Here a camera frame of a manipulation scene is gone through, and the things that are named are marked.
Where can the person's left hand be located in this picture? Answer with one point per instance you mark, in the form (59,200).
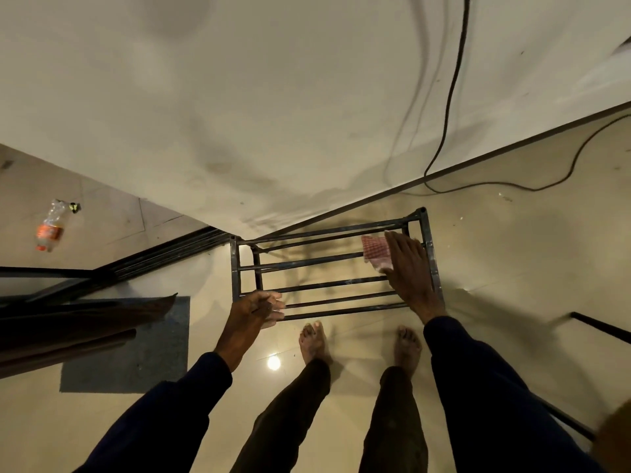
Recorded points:
(246,317)

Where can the person's right hand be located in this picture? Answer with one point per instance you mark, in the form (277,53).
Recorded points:
(411,278)

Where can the person's right thumb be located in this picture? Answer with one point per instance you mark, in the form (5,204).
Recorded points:
(391,279)

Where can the person's left fingers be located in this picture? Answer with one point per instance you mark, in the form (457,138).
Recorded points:
(272,309)

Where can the red checked cloth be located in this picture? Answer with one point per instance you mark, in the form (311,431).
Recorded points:
(375,252)

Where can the black metal rack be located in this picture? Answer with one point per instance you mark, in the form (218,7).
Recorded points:
(315,263)

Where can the person's left forearm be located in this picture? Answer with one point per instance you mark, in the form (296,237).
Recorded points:
(172,413)

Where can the person's right forearm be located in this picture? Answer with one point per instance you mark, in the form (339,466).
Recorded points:
(488,403)

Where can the person's left foot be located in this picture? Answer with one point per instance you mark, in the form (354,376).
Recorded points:
(313,342)

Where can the person's foot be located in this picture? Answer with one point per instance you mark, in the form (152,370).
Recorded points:
(408,348)
(313,342)

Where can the person's right foot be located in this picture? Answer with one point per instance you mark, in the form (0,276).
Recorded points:
(408,348)

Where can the person's left leg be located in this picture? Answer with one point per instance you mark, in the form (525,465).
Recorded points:
(286,418)

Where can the person's leg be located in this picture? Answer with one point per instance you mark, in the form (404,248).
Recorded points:
(394,423)
(286,418)

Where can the black door track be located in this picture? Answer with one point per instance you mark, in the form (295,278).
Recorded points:
(148,256)

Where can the grey floor mat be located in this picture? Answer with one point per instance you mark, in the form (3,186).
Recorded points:
(143,349)

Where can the person's right leg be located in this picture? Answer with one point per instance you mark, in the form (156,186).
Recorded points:
(394,423)

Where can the brown wooden door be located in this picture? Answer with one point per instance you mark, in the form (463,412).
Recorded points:
(74,325)

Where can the small black yellow object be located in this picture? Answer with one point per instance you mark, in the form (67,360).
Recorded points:
(74,207)

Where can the clear plastic bottle orange label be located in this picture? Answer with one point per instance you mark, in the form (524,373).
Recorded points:
(50,230)

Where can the black metal frame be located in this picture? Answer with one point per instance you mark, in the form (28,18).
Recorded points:
(601,328)

